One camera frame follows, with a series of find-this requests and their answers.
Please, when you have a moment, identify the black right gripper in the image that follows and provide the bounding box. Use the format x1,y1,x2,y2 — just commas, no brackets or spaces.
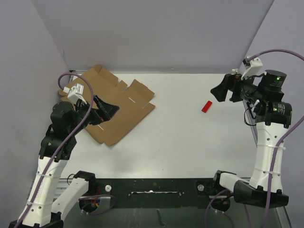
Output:
211,71,265,105

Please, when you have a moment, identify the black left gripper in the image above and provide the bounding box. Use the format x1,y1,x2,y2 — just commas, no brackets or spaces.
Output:
68,94,119,135

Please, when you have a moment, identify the brown cardboard box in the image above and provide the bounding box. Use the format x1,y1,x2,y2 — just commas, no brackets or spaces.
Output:
57,64,156,147

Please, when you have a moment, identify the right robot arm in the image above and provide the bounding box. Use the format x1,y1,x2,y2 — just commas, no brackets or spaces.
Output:
210,70,292,209

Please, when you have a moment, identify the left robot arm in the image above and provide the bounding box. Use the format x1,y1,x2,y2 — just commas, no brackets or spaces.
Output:
9,95,119,228

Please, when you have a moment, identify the small red block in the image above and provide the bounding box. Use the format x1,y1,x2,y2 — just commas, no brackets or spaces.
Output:
201,101,213,113

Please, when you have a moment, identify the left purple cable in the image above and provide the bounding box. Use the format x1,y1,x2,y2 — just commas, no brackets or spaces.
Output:
9,73,94,228

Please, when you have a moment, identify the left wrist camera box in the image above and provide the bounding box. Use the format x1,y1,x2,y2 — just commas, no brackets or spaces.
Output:
63,83,86,104

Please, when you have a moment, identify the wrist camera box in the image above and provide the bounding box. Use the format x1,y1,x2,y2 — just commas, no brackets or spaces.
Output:
241,57,263,81
63,83,86,104

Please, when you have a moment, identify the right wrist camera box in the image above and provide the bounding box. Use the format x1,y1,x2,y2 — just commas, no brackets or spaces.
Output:
241,57,263,81

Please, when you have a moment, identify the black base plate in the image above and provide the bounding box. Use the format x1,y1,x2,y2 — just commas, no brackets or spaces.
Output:
79,178,223,212

